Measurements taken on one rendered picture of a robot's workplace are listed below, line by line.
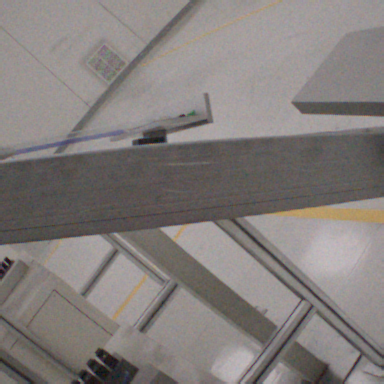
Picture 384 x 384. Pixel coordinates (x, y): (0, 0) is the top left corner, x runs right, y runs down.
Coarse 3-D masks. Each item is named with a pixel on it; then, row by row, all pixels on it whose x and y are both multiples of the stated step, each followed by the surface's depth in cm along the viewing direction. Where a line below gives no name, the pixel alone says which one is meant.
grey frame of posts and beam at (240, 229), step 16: (224, 224) 130; (240, 224) 132; (240, 240) 132; (256, 240) 134; (256, 256) 134; (272, 256) 136; (272, 272) 137; (288, 272) 137; (288, 288) 140; (304, 288) 138; (320, 304) 140; (336, 304) 141; (336, 320) 142; (352, 320) 143; (352, 336) 144; (368, 336) 146; (0, 352) 113; (368, 352) 146; (0, 368) 113; (16, 368) 115; (32, 368) 118
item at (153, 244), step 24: (144, 240) 145; (168, 240) 147; (168, 264) 147; (192, 264) 150; (192, 288) 150; (216, 288) 152; (216, 312) 156; (240, 312) 154; (264, 336) 157; (312, 336) 181; (336, 336) 172; (288, 360) 160; (312, 360) 163; (336, 360) 164
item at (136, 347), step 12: (120, 336) 119; (132, 336) 115; (144, 336) 111; (108, 348) 119; (120, 348) 115; (132, 348) 111; (144, 348) 108; (156, 348) 104; (132, 360) 108; (144, 360) 104; (156, 360) 101; (168, 360) 98; (180, 360) 95; (168, 372) 95; (180, 372) 93; (192, 372) 90; (204, 372) 88
